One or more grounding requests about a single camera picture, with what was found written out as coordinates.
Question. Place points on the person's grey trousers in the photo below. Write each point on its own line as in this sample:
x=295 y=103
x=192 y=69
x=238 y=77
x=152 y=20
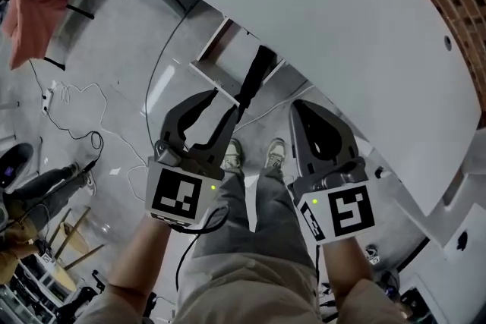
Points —
x=243 y=216

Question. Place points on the black round device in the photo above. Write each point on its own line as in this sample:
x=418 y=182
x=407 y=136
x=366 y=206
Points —
x=15 y=163

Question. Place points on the person's left forearm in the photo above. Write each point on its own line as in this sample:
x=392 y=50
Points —
x=140 y=258

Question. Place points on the person's left shoe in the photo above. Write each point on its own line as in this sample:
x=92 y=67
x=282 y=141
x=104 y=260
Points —
x=232 y=153

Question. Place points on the person's beige shirt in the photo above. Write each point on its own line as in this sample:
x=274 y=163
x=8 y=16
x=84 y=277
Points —
x=247 y=292

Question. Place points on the white power strip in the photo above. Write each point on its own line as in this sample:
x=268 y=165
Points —
x=48 y=96

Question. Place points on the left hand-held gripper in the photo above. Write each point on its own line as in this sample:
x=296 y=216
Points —
x=178 y=197

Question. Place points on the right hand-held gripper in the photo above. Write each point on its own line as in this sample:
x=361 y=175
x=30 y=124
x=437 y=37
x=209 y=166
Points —
x=341 y=212

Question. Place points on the pink cloth on rack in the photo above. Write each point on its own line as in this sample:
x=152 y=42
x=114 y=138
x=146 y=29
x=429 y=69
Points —
x=32 y=7

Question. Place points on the person's shoe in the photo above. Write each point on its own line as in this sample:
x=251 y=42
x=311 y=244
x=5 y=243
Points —
x=274 y=151
x=232 y=153

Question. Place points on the white paper scrap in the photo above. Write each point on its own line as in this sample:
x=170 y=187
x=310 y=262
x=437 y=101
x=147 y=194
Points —
x=115 y=171

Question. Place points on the wooden stool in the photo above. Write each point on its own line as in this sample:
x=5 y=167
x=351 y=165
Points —
x=76 y=235

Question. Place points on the white arched shelf unit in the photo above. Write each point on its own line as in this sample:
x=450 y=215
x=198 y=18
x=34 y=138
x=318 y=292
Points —
x=465 y=239

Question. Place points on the black cloth item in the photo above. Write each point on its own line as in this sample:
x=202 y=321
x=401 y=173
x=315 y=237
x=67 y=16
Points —
x=254 y=79

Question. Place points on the person's right forearm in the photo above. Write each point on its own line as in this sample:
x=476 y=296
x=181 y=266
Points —
x=345 y=265

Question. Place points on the round wooden table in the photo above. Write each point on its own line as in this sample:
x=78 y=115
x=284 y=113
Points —
x=60 y=277

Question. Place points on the person's right shoe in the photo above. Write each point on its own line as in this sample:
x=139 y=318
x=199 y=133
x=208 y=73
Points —
x=274 y=151

